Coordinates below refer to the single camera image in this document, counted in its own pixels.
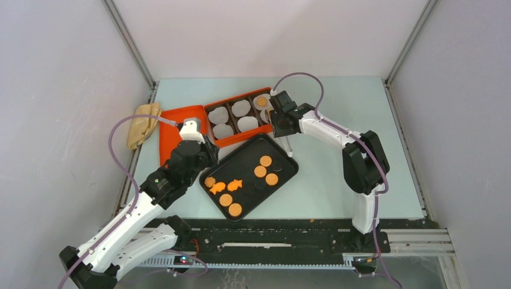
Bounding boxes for beige crumpled cloth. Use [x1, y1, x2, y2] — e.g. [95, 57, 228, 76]
[127, 103, 163, 150]

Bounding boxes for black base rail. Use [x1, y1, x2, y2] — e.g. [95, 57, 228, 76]
[138, 219, 455, 273]

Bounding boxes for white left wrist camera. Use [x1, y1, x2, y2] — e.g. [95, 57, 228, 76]
[179, 117, 205, 143]

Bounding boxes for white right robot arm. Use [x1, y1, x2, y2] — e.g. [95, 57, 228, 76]
[268, 90, 390, 252]

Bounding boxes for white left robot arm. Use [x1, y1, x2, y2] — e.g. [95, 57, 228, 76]
[59, 138, 219, 288]

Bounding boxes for orange box lid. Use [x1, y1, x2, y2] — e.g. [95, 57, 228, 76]
[159, 105, 208, 165]

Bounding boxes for orange fish cookie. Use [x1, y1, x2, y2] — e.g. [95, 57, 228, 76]
[227, 179, 243, 192]
[209, 182, 226, 195]

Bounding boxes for black baking tray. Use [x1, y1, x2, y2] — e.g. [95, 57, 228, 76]
[199, 134, 299, 222]

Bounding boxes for white paper cupcake liner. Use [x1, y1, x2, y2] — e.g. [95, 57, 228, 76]
[231, 100, 251, 117]
[208, 106, 229, 125]
[237, 116, 259, 132]
[252, 93, 272, 111]
[212, 123, 234, 140]
[260, 108, 272, 124]

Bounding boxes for silver metal tongs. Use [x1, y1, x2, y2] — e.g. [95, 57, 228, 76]
[265, 108, 293, 157]

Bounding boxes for orange cookie box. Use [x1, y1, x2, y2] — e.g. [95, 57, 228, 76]
[204, 87, 273, 148]

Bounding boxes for round orange biscuit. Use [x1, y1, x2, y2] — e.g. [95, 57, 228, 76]
[254, 96, 268, 108]
[219, 193, 233, 207]
[260, 155, 272, 167]
[254, 166, 267, 178]
[228, 203, 243, 217]
[265, 173, 279, 186]

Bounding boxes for orange swirl cookie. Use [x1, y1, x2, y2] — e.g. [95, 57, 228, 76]
[204, 176, 216, 188]

